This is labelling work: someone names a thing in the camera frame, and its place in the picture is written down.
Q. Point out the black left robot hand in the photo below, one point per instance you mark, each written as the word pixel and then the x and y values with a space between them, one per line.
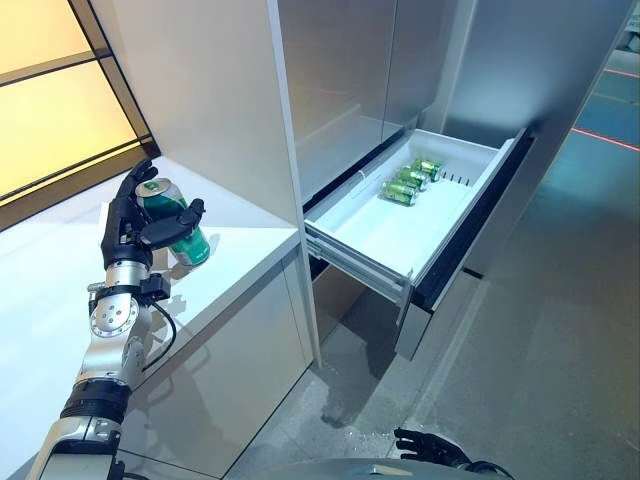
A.
pixel 122 225

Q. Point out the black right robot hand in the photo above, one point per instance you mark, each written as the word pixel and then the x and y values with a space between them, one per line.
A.
pixel 430 445

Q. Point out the fridge drawer with white tray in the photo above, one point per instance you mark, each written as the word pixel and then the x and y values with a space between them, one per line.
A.
pixel 390 225

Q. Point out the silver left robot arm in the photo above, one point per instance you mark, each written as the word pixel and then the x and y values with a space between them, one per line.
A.
pixel 107 320

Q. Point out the fridge drawer steel front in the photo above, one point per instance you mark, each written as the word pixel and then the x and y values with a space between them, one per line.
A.
pixel 345 300

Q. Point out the stainless steel fridge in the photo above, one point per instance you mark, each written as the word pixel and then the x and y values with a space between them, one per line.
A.
pixel 340 75

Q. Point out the wide steel fridge door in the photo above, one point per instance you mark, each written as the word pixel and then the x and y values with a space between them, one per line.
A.
pixel 335 65

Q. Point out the narrow steel fridge door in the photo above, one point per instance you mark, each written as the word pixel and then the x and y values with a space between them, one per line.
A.
pixel 420 55

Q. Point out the grey robot torso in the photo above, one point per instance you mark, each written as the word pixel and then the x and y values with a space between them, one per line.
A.
pixel 370 470

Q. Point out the tall white side panel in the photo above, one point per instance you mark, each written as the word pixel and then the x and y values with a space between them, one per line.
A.
pixel 215 100

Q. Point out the tall grey steel panel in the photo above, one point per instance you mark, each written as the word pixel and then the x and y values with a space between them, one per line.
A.
pixel 530 65

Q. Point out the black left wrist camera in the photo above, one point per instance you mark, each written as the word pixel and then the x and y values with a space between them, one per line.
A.
pixel 156 287

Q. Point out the orange glass panel black frame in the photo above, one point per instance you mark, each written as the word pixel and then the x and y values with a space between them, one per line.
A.
pixel 50 110

